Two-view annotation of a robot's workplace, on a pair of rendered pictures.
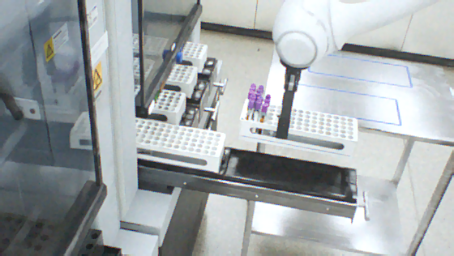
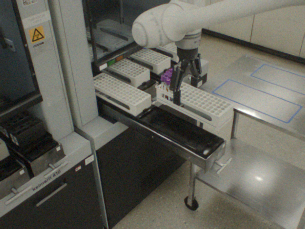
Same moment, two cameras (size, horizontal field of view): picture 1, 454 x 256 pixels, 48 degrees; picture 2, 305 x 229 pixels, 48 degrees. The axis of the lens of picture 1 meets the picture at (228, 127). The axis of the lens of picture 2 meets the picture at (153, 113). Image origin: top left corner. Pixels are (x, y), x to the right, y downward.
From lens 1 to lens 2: 0.69 m
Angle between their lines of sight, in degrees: 28
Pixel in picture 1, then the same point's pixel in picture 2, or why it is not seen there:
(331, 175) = (206, 139)
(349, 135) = (217, 112)
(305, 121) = (196, 98)
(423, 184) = not seen: outside the picture
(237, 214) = not seen: hidden behind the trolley
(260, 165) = (166, 120)
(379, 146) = not seen: outside the picture
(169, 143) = (115, 92)
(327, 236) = (244, 197)
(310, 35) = (143, 25)
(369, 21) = (185, 22)
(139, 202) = (94, 122)
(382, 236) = (288, 213)
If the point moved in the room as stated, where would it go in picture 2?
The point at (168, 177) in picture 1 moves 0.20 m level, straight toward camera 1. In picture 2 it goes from (111, 112) to (84, 140)
